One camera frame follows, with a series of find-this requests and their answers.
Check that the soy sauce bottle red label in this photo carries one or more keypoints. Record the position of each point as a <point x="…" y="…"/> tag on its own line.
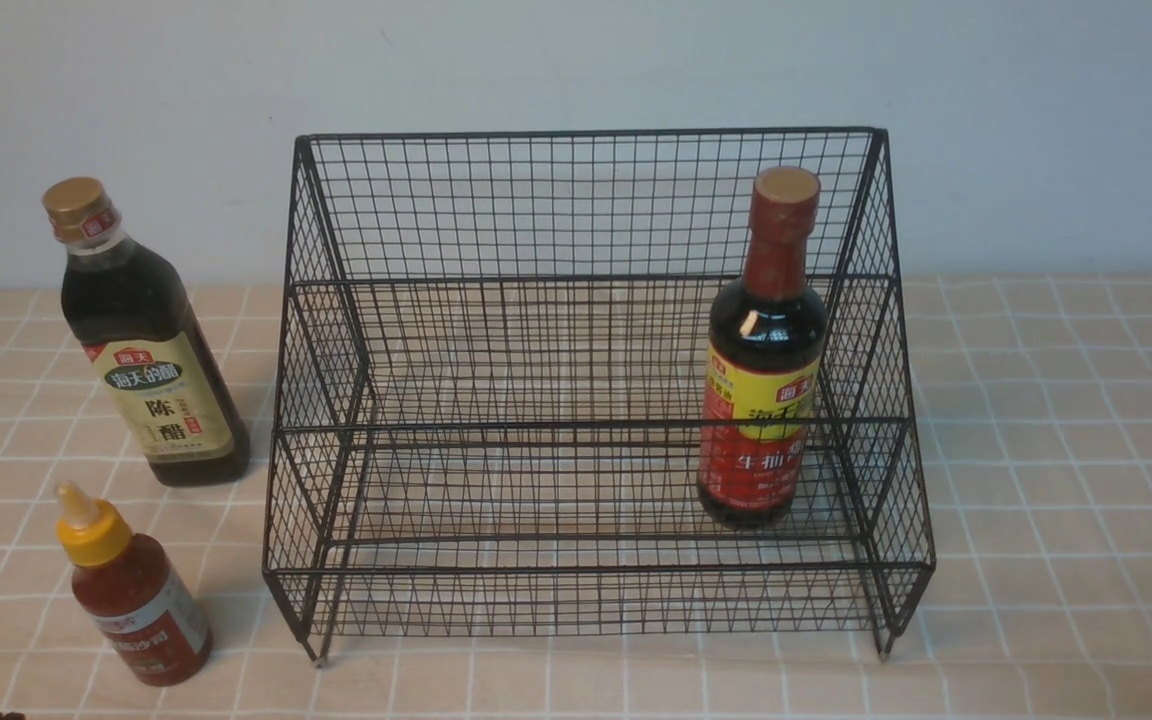
<point x="766" y="336"/>

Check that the dark vinegar bottle gold cap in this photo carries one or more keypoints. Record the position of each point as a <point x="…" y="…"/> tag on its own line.
<point x="130" y="312"/>

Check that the red chili sauce squeeze bottle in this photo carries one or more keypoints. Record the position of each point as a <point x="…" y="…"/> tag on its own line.
<point x="130" y="589"/>

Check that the black wire mesh rack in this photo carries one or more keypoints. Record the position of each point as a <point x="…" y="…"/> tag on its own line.
<point x="488" y="398"/>

